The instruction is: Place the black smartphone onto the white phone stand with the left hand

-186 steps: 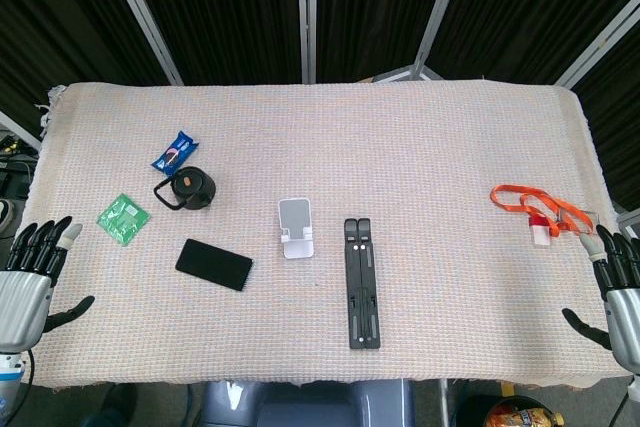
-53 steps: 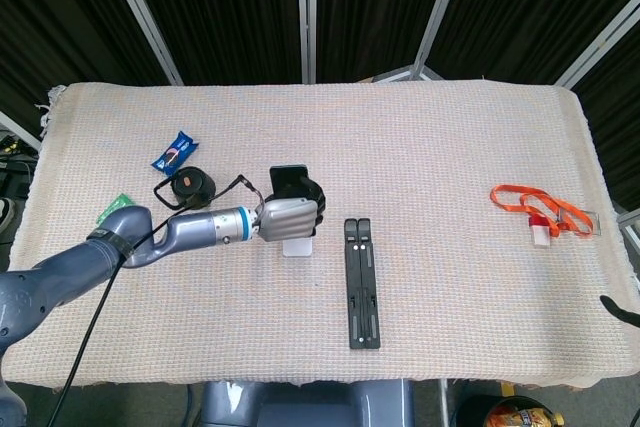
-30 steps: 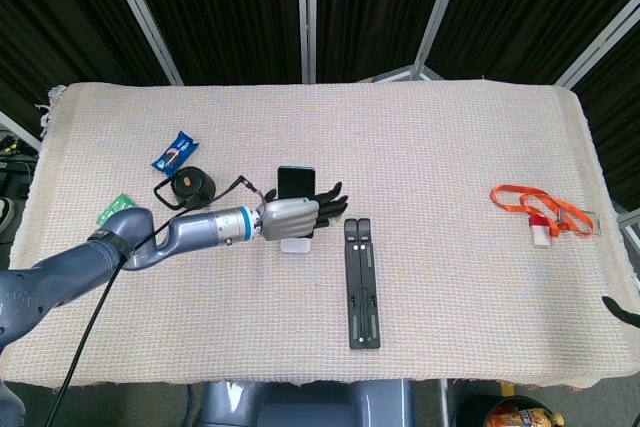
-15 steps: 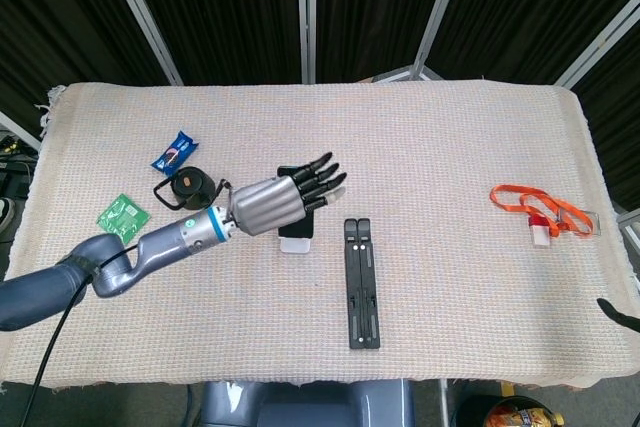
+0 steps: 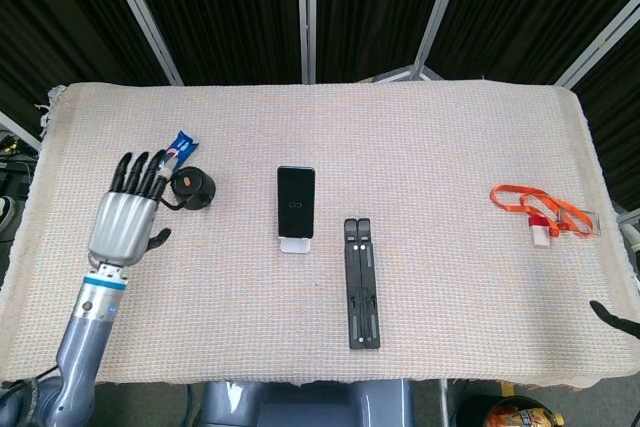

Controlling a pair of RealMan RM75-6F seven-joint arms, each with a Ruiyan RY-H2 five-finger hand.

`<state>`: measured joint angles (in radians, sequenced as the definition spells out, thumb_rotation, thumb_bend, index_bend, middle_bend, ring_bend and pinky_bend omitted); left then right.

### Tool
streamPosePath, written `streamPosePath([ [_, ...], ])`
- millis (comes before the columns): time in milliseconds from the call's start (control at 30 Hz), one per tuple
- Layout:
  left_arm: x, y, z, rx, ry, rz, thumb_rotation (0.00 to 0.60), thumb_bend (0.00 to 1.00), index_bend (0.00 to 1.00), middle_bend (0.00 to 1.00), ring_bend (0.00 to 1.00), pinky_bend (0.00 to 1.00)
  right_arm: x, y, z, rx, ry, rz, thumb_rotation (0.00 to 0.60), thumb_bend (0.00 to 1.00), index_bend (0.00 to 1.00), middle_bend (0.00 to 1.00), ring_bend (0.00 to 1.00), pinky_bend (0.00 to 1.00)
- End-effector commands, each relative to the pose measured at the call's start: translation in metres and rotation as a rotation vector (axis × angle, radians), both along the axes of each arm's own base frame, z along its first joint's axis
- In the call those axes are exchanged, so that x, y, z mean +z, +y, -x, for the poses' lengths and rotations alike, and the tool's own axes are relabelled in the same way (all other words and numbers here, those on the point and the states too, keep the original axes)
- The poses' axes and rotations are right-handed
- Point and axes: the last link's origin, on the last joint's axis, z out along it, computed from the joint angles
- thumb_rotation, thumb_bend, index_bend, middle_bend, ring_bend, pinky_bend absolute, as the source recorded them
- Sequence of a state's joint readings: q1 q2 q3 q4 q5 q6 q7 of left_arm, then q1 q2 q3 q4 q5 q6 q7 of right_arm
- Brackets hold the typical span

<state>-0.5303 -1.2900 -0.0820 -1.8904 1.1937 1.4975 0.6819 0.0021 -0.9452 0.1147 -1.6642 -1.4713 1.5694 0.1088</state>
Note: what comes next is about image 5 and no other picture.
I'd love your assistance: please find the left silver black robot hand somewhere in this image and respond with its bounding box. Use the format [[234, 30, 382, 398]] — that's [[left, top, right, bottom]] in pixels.
[[87, 148, 173, 268]]

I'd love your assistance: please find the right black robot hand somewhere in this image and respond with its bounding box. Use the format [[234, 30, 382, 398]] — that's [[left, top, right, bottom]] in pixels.
[[589, 299, 640, 340]]

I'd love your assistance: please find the black phone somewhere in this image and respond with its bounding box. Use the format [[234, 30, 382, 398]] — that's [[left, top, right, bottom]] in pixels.
[[276, 165, 316, 239]]

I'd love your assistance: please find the white folding phone stand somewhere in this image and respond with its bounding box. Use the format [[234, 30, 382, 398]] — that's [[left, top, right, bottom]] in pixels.
[[278, 234, 313, 255]]

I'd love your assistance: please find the black folding laptop stand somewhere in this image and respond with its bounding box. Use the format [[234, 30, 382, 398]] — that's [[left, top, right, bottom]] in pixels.
[[343, 217, 382, 351]]

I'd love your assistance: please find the blue cookie snack packet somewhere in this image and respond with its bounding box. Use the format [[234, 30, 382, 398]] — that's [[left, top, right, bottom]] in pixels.
[[164, 130, 201, 173]]

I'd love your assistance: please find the clear plastic badge holder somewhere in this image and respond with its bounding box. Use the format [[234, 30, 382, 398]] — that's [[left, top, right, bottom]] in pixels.
[[558, 208, 602, 237]]

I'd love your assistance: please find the white red badge clip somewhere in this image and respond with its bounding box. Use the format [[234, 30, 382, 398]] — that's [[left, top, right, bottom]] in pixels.
[[527, 213, 552, 249]]

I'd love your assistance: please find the beige woven tablecloth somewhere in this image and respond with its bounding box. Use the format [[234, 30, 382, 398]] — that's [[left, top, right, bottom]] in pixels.
[[0, 80, 640, 391]]

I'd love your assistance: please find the grey-blue robot torso base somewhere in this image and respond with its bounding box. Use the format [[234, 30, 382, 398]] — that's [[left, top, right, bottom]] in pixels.
[[198, 379, 417, 427]]

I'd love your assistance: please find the black round container with strap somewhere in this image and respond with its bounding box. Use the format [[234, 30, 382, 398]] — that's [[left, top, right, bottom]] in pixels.
[[159, 165, 217, 212]]

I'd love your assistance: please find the orange lanyard strap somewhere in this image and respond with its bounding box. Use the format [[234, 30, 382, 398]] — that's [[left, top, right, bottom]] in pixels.
[[489, 185, 594, 237]]

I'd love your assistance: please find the white partition frame post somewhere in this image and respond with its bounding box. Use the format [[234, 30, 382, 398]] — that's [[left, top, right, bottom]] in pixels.
[[98, 0, 184, 86], [296, 0, 319, 85], [372, 0, 471, 83], [553, 0, 640, 89]]

